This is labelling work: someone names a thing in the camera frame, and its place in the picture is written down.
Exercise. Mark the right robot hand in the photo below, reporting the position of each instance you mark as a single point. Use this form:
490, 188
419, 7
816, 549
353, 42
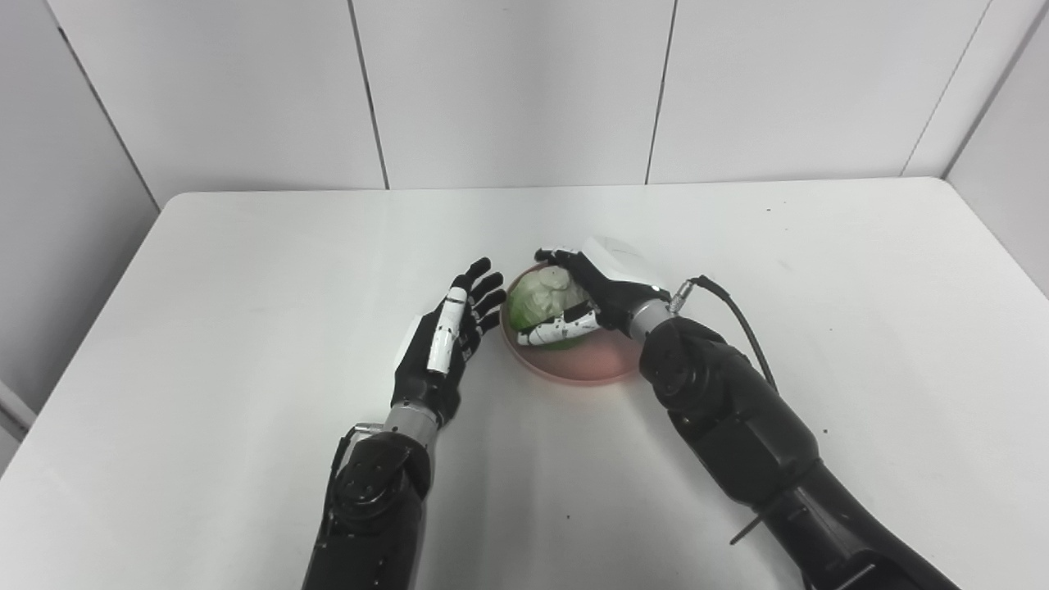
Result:
606, 291

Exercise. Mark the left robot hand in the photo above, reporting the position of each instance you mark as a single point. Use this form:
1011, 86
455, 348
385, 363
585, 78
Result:
438, 352

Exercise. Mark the green white cabbage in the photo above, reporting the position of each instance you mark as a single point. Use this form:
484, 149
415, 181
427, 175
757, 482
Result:
541, 303

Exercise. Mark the pink plate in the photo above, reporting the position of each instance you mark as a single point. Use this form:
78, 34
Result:
574, 360

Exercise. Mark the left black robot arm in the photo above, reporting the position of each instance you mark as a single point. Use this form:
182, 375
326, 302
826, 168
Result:
369, 508

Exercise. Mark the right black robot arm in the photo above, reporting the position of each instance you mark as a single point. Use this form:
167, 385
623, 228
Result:
762, 442

